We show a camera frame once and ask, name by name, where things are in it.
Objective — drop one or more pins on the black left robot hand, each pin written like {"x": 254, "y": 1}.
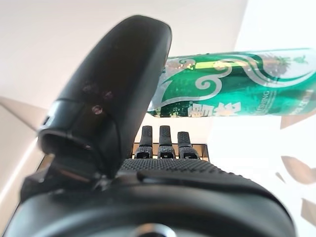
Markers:
{"x": 111, "y": 74}

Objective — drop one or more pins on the green beer can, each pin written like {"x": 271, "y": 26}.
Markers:
{"x": 234, "y": 86}

